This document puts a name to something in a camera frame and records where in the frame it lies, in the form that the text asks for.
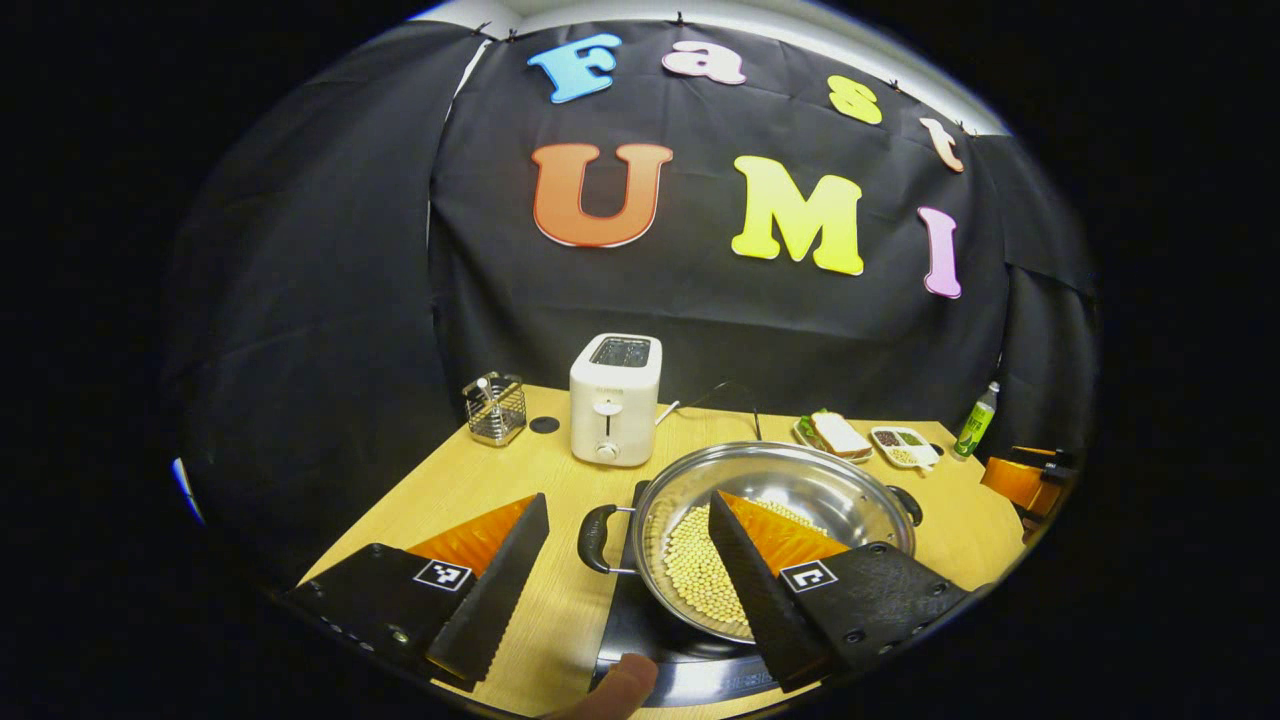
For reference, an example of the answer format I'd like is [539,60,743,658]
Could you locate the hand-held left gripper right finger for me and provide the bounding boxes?
[708,490,973,694]

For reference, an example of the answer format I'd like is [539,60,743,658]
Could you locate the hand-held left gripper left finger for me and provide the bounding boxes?
[283,492,551,693]

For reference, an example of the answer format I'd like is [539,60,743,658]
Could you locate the black induction cooktop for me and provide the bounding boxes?
[592,480,791,709]

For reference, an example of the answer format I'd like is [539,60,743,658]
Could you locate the stainless steel pot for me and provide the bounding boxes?
[577,441,924,646]

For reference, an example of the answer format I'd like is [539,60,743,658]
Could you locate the green tea bottle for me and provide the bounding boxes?
[952,381,1000,461]

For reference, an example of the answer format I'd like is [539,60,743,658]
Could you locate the pile of soybeans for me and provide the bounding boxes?
[648,498,831,633]

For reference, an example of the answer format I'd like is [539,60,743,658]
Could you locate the white divided bean tray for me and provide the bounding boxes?
[870,426,941,469]

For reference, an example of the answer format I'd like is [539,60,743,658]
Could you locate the white rectangular plate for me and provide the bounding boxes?
[793,415,875,465]

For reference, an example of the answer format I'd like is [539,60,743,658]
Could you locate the sandwich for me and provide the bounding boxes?
[805,408,873,459]

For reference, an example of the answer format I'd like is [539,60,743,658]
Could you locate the white toaster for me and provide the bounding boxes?
[569,333,663,468]

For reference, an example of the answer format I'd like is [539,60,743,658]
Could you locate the black power cable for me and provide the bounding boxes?
[690,380,766,443]

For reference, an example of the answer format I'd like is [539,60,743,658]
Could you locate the wire utensil holder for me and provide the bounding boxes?
[463,372,528,447]

